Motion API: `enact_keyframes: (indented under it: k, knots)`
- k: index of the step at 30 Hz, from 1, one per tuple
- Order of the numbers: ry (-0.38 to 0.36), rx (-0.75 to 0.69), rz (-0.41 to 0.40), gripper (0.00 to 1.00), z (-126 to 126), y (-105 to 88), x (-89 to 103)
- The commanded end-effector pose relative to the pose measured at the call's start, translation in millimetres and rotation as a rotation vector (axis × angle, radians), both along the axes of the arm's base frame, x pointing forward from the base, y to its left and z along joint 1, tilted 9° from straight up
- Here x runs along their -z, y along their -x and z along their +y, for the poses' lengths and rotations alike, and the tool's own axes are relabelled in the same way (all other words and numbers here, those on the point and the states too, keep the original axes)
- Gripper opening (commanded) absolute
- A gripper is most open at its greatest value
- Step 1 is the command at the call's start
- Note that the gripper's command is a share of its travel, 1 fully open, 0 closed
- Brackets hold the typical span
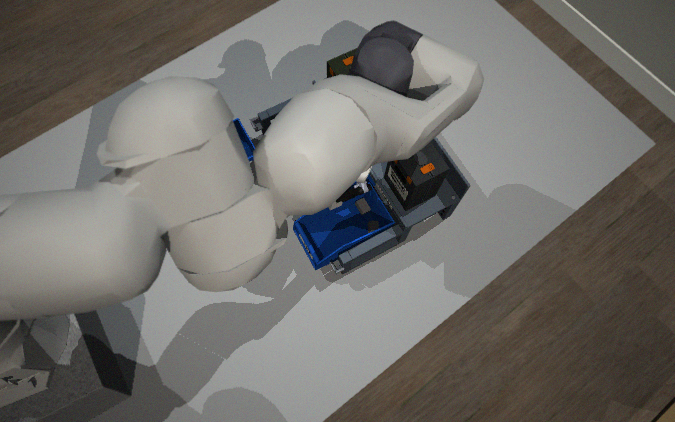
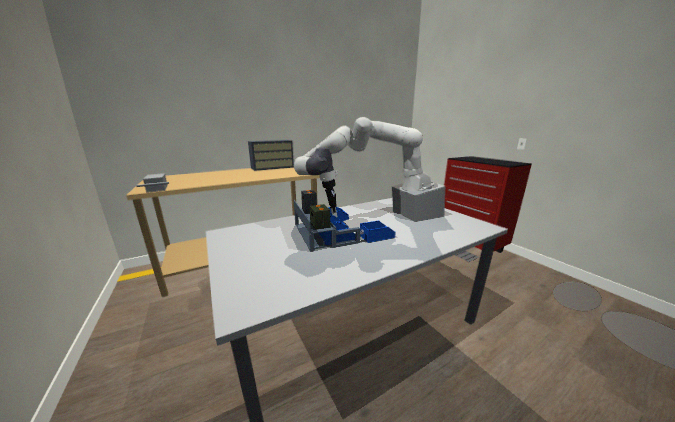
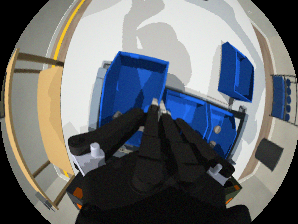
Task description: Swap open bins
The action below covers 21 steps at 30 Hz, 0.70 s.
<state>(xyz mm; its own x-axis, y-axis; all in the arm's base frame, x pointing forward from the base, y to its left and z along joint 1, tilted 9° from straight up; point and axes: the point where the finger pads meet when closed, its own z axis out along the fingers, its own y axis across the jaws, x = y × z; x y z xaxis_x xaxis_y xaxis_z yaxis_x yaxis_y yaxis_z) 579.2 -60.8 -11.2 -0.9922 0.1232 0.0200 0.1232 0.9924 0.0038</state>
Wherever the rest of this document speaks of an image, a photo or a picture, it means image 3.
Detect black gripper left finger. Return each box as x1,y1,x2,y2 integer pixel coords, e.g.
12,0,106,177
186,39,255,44
68,98,163,192

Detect dark grey box with orange latches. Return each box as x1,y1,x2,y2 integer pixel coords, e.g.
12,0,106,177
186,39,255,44
65,156,118,211

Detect blue bin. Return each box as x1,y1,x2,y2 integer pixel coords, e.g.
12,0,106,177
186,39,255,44
204,104,237,159
162,89,208,139
99,51,169,128
218,41,254,103

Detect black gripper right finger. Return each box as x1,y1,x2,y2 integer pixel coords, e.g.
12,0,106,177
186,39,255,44
158,100,235,193

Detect olive green case with orange latches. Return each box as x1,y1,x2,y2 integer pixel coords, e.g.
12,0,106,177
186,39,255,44
223,175,242,205

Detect grey round disc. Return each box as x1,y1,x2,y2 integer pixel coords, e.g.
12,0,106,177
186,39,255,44
214,125,221,134
209,140,216,148

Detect dark grey block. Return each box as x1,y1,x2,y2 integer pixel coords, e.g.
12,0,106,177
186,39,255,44
112,111,122,119

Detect grey shelf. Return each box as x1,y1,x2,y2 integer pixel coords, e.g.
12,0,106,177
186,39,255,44
88,60,249,165

